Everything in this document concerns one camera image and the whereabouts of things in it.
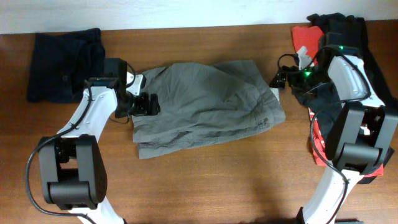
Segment grey cargo shorts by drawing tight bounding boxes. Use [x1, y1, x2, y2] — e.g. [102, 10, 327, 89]
[132, 60, 285, 159]

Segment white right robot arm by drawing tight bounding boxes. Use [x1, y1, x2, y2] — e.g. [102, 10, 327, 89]
[271, 44, 397, 223]

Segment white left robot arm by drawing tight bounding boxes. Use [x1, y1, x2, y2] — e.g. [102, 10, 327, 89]
[34, 73, 160, 223]

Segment black garment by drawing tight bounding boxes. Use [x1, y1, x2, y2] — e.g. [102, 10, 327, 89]
[292, 13, 397, 184]

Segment red garment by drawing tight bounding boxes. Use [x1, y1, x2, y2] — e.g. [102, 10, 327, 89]
[292, 26, 384, 177]

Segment dark navy folded garment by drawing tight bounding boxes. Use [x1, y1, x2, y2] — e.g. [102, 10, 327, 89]
[26, 28, 105, 103]

